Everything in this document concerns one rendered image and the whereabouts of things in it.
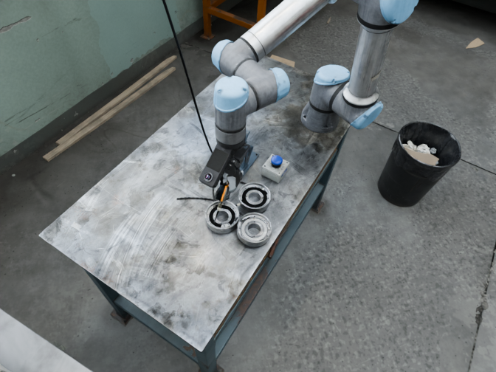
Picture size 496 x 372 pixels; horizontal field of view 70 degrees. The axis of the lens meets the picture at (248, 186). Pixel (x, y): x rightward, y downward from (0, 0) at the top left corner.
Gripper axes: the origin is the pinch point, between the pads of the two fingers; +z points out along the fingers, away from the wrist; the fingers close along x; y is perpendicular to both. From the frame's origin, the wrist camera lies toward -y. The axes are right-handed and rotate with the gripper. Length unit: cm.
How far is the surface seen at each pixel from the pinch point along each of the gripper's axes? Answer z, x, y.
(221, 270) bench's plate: 13.2, -9.3, -17.3
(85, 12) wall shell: 32, 151, 88
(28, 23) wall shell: 22, 153, 53
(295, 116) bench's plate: 13, 0, 54
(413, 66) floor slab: 93, -36, 254
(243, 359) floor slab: 93, -22, -20
